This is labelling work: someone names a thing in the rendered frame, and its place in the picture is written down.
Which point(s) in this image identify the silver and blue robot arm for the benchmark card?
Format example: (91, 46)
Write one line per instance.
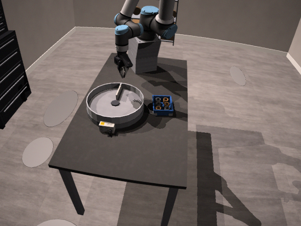
(152, 21)

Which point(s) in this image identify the blue crate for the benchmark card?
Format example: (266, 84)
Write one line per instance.
(162, 111)

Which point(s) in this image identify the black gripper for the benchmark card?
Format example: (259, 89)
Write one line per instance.
(121, 66)

